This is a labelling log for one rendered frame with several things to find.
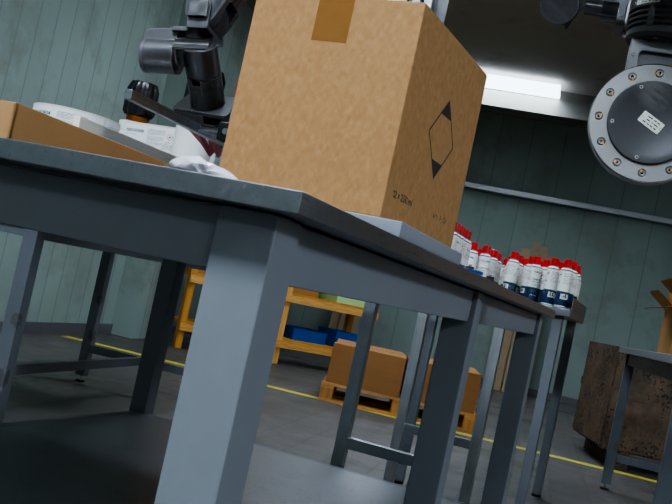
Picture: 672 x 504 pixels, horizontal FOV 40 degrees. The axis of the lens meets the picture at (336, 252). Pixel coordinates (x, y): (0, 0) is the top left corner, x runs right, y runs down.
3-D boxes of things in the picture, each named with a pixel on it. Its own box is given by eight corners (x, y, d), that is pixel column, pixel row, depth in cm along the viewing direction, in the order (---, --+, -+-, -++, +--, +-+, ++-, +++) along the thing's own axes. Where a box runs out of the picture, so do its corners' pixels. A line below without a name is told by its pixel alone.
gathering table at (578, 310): (423, 463, 464) (461, 281, 467) (547, 497, 443) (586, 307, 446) (383, 481, 396) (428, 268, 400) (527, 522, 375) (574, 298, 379)
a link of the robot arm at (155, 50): (210, -7, 147) (227, 15, 155) (143, -10, 149) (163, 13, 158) (199, 65, 145) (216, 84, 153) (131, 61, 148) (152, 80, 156)
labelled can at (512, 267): (501, 296, 402) (511, 250, 403) (498, 296, 407) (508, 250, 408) (513, 299, 402) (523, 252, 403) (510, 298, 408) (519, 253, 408)
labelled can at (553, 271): (552, 306, 391) (562, 259, 391) (540, 304, 391) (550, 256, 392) (552, 306, 396) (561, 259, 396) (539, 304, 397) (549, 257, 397)
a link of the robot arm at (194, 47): (209, 47, 146) (221, 32, 150) (168, 44, 147) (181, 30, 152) (215, 87, 150) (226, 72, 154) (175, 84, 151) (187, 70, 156)
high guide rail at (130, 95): (360, 214, 227) (361, 208, 228) (364, 215, 227) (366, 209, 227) (123, 98, 126) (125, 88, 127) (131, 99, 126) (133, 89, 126)
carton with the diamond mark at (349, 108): (310, 223, 149) (346, 60, 150) (451, 249, 139) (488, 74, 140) (213, 188, 122) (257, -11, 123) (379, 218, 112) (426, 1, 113)
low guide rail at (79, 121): (327, 229, 230) (329, 222, 230) (332, 230, 229) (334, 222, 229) (70, 128, 129) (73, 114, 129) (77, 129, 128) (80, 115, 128)
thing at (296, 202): (173, 238, 320) (174, 232, 320) (554, 318, 276) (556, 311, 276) (-603, 43, 123) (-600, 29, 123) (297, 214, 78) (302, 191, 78)
